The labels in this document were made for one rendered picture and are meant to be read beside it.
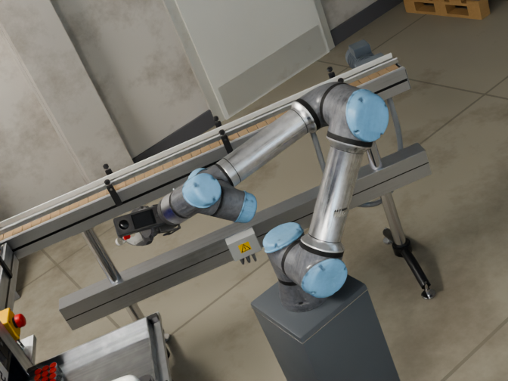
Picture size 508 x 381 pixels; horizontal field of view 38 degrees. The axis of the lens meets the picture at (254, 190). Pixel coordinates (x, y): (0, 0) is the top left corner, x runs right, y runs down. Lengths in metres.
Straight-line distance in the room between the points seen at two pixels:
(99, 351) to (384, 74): 1.45
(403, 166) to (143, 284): 1.15
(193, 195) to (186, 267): 1.39
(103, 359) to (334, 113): 0.93
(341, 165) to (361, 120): 0.13
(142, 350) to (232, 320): 1.39
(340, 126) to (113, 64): 3.13
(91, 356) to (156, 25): 3.08
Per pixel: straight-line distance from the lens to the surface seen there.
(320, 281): 1.87
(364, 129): 1.78
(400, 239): 3.22
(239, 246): 2.92
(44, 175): 4.77
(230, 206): 1.69
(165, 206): 1.71
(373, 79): 2.81
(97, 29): 4.73
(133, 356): 2.08
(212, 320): 3.48
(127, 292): 3.03
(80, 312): 3.08
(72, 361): 2.19
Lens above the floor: 2.13
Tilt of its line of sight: 30 degrees down
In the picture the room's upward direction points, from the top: 23 degrees counter-clockwise
